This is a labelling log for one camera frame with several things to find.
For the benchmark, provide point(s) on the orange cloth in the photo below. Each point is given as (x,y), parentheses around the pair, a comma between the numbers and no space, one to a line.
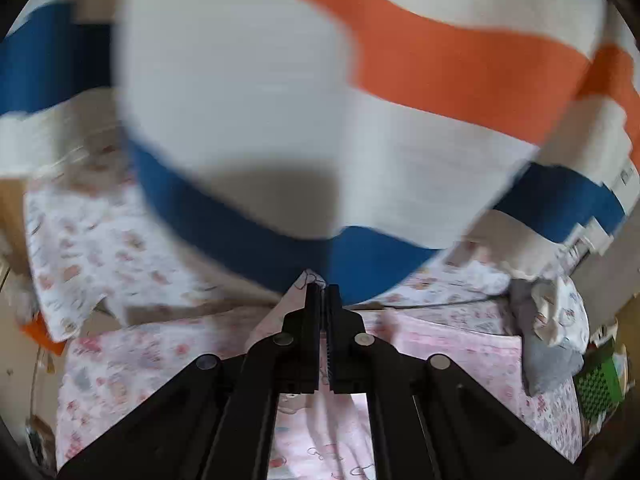
(42,335)

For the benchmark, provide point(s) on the green checkered box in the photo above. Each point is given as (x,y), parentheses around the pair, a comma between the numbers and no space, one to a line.
(597,385)

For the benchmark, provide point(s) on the grey folded garment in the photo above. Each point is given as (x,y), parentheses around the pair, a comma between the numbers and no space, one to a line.
(547,365)

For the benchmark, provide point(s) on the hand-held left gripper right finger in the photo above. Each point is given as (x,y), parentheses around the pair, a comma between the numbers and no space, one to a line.
(334,340)

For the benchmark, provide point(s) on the pink printed pants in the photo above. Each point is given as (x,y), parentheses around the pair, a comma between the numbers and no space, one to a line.
(325,440)

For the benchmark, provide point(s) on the white cat-print garment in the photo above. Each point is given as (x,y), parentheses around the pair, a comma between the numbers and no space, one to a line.
(562,315)

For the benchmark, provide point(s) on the striped curtain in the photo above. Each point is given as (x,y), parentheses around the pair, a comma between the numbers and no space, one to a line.
(260,110)

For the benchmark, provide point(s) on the white bear-print bed sheet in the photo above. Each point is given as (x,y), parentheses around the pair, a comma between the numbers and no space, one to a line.
(100,260)

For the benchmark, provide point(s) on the pink patchwork-print bed sheet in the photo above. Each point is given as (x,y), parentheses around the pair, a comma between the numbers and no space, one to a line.
(125,360)

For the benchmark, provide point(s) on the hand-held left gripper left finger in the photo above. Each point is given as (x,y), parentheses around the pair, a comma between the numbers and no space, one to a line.
(312,340)

